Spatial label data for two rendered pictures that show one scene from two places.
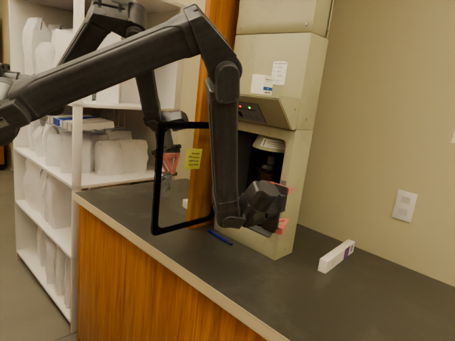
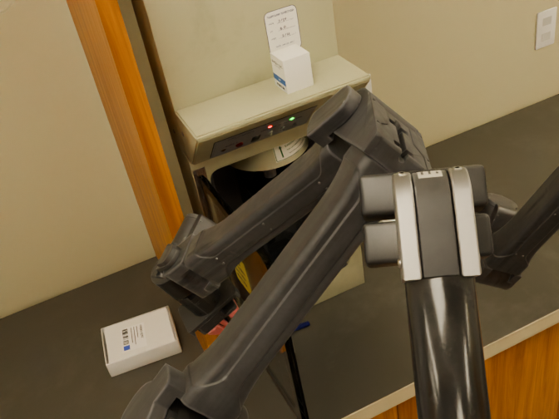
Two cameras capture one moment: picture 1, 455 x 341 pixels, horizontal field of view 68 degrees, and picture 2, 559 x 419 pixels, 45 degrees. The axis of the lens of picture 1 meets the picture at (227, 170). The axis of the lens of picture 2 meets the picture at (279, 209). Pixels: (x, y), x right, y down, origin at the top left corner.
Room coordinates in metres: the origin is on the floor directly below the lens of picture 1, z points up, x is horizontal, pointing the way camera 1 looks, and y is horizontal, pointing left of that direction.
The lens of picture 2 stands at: (0.69, 0.87, 2.01)
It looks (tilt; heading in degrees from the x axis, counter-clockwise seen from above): 36 degrees down; 299
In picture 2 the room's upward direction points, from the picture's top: 11 degrees counter-clockwise
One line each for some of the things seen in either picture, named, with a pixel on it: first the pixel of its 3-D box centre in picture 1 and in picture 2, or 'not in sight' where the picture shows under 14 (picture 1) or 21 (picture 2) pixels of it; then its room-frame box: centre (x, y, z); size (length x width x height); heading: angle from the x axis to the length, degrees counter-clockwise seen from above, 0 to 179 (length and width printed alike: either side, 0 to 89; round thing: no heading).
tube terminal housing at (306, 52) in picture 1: (275, 145); (251, 142); (1.31, -0.17, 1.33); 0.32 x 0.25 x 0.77; 47
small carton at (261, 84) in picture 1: (262, 84); (291, 68); (1.14, -0.08, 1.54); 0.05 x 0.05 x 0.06; 48
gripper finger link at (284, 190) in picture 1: (282, 195); not in sight; (0.93, -0.16, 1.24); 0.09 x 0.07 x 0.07; 137
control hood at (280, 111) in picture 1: (249, 107); (277, 118); (1.17, -0.05, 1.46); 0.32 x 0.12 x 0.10; 47
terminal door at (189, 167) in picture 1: (189, 176); (252, 301); (1.19, 0.14, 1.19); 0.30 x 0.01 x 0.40; 138
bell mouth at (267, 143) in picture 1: (276, 141); (263, 135); (1.28, -0.17, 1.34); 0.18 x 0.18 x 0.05
